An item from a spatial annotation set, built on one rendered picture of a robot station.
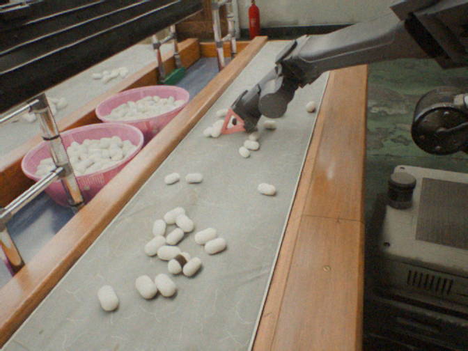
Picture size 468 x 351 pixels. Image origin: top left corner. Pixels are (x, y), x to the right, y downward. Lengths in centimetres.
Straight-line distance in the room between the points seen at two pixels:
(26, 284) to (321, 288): 40
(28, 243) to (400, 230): 85
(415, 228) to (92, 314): 80
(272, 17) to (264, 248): 483
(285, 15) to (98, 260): 484
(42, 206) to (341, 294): 68
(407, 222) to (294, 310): 66
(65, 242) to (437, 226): 86
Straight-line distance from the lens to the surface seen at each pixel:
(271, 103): 76
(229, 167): 79
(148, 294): 54
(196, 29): 557
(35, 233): 88
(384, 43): 56
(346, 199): 65
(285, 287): 51
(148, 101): 121
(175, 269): 56
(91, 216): 69
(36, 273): 63
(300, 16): 526
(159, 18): 57
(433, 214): 114
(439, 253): 103
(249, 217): 65
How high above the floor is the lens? 114
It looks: 32 degrees down
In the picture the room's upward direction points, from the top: 6 degrees counter-clockwise
